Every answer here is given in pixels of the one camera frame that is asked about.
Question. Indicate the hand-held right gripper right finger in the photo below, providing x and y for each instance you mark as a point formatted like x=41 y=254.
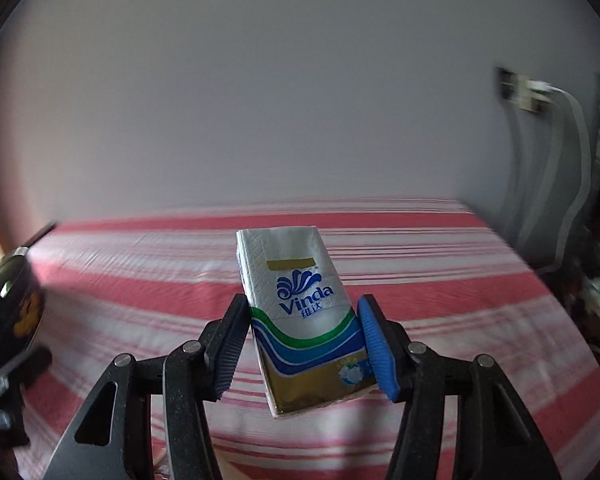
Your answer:
x=377 y=355

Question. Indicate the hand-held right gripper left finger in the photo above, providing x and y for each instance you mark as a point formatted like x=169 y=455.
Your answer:
x=232 y=350

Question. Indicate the black round tin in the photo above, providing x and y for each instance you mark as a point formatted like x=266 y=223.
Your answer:
x=20 y=310

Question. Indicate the white blue tissue pack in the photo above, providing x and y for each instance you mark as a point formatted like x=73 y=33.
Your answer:
x=300 y=310

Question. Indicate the red striped cloth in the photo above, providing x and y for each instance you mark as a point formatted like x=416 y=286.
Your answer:
x=430 y=285

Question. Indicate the black phone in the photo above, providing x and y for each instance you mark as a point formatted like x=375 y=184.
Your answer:
x=45 y=231

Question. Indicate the white charger plug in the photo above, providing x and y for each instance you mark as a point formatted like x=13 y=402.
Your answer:
x=530 y=94

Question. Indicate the wall socket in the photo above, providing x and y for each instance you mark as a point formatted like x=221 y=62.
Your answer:
x=505 y=85

